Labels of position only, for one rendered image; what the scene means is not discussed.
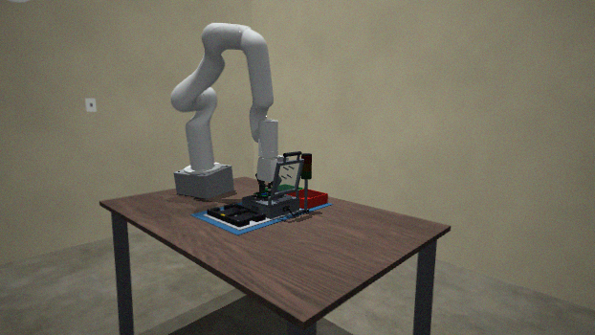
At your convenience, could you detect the red bin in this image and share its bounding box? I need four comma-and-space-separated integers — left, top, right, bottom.
287, 190, 328, 209

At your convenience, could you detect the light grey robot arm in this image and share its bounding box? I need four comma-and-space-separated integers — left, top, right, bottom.
170, 23, 283, 174

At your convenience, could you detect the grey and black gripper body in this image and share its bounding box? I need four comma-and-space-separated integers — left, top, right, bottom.
256, 157, 277, 182

